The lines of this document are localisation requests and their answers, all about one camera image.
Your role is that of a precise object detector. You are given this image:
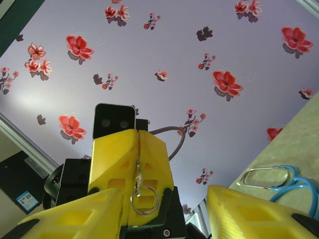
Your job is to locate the blue stethoscope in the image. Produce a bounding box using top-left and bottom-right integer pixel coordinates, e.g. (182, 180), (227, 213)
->
(239, 164), (319, 221)

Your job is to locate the purple floral backdrop panel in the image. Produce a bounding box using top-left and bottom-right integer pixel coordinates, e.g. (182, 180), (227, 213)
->
(0, 0), (319, 220)

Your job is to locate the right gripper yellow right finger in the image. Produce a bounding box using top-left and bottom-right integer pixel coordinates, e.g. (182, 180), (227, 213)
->
(206, 185), (319, 239)

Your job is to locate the grey camera cable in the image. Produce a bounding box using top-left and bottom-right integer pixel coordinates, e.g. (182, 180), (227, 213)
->
(149, 126), (186, 161)

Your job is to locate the silver key ring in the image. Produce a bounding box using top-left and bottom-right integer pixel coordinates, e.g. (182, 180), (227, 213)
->
(130, 185), (160, 216)

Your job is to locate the black side panel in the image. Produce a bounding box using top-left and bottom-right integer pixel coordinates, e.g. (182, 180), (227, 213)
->
(0, 151), (59, 216)

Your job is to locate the aluminium frame rail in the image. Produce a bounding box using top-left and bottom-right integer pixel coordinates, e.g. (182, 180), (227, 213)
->
(0, 112), (60, 179)

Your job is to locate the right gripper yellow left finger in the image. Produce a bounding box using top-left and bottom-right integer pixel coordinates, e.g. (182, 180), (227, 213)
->
(0, 188), (124, 239)

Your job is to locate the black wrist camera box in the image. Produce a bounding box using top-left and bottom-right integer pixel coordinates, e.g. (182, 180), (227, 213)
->
(92, 103), (151, 140)

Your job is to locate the blue label sticker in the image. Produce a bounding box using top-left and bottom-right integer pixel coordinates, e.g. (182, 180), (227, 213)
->
(15, 193), (40, 214)

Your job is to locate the silver key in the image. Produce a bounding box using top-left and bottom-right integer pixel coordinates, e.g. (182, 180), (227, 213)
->
(133, 130), (145, 200)

